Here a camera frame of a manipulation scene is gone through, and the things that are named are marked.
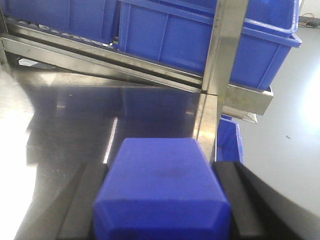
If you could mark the lower blue bin near floor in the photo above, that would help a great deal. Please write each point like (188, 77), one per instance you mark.
(229, 141)

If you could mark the stainless steel shelf frame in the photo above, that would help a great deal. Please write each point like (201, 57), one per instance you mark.
(217, 95)

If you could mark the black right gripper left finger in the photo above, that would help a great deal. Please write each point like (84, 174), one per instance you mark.
(62, 206)

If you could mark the blue bin at left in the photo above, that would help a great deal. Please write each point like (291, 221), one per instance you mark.
(93, 19)

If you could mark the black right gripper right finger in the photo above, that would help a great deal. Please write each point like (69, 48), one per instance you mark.
(259, 212)

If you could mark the blue bin stacked on top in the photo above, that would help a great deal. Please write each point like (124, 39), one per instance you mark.
(277, 17)

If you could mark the blue plastic block part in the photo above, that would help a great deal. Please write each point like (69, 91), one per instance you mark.
(161, 189)

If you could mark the large blue bin on shelf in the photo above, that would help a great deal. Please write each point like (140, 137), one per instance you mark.
(181, 38)

